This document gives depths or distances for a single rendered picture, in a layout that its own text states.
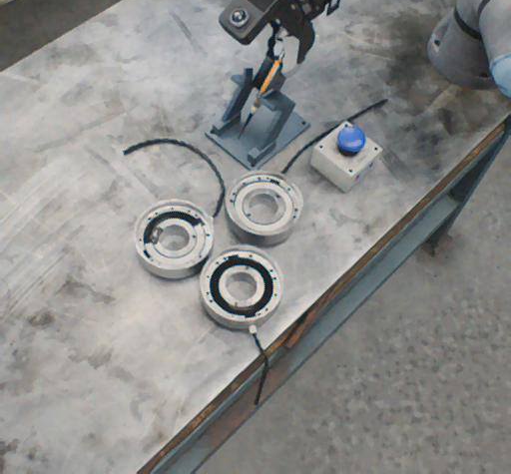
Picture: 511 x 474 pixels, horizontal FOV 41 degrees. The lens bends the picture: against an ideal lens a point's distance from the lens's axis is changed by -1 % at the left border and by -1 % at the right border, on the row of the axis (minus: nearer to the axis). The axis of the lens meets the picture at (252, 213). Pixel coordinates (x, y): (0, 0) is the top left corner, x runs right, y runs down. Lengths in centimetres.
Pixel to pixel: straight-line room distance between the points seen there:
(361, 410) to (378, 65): 88
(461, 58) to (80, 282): 68
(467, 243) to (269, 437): 77
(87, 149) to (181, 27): 28
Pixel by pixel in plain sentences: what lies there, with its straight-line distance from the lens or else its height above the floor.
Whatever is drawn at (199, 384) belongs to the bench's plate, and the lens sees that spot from 85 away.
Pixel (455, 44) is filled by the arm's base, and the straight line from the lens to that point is 115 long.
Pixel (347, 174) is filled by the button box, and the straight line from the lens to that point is 95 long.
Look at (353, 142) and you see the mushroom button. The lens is 95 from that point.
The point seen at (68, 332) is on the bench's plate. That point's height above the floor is 80.
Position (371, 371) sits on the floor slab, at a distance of 175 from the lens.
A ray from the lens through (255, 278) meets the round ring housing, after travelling 87.
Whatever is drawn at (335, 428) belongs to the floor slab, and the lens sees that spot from 169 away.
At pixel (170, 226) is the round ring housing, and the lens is 91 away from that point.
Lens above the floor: 162
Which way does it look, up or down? 59 degrees down
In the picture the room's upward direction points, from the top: 8 degrees clockwise
